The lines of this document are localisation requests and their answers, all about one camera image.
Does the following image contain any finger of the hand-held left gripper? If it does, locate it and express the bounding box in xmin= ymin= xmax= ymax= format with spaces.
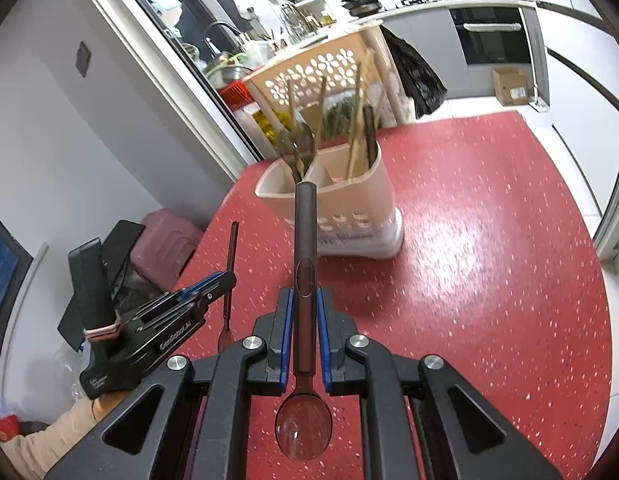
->
xmin=120 ymin=272 xmax=237 ymax=323
xmin=134 ymin=287 xmax=235 ymax=330

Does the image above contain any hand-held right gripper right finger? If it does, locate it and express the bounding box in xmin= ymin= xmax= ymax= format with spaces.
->
xmin=317 ymin=287 xmax=563 ymax=480

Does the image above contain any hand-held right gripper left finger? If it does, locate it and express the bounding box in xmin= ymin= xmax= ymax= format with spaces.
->
xmin=44 ymin=287 xmax=295 ymax=480

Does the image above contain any large dark-handled spoon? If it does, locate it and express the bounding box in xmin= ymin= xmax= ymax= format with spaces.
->
xmin=274 ymin=182 xmax=335 ymax=461

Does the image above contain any beige plastic utensil holder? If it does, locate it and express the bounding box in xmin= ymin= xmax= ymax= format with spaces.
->
xmin=254 ymin=140 xmax=405 ymax=261

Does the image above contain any person's left forearm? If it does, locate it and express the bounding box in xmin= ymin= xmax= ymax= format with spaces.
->
xmin=4 ymin=389 xmax=127 ymax=478

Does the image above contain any pink plastic stool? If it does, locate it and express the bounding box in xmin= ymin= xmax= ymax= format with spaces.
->
xmin=129 ymin=210 xmax=205 ymax=293

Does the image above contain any black flat board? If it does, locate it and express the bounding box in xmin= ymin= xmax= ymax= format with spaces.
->
xmin=56 ymin=220 xmax=147 ymax=351

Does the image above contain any window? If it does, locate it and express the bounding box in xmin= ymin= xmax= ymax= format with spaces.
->
xmin=0 ymin=207 xmax=35 ymax=376

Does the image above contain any yellow package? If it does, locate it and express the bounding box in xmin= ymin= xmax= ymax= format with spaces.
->
xmin=254 ymin=110 xmax=290 ymax=146

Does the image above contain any red plastic basket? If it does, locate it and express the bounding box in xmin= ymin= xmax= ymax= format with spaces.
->
xmin=218 ymin=82 xmax=255 ymax=111

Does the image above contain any bag of green vegetables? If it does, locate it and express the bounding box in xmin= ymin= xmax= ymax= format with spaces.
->
xmin=319 ymin=97 xmax=355 ymax=138

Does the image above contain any beige chair with flower cutouts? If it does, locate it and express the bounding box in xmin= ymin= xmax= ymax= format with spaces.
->
xmin=242 ymin=24 xmax=405 ymax=161

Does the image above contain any kitchen faucet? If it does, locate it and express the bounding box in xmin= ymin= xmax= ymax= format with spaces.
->
xmin=204 ymin=21 xmax=240 ymax=56

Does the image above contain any spice rack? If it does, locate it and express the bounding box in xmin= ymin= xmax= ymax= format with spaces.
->
xmin=279 ymin=0 xmax=335 ymax=43

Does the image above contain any black trash bag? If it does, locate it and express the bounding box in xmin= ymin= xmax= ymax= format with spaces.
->
xmin=381 ymin=25 xmax=447 ymax=121

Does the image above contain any black wok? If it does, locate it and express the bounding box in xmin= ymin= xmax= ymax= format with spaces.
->
xmin=342 ymin=0 xmax=383 ymax=16

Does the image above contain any cardboard box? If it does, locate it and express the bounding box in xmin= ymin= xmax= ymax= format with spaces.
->
xmin=492 ymin=66 xmax=530 ymax=107

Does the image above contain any black built-in oven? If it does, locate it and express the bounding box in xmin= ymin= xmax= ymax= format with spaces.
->
xmin=448 ymin=7 xmax=530 ymax=66

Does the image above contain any silver sliding door frame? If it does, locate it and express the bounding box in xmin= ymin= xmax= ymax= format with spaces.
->
xmin=64 ymin=0 xmax=262 ymax=186

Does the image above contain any black wall switch panel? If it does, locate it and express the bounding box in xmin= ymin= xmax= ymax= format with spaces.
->
xmin=75 ymin=41 xmax=92 ymax=78

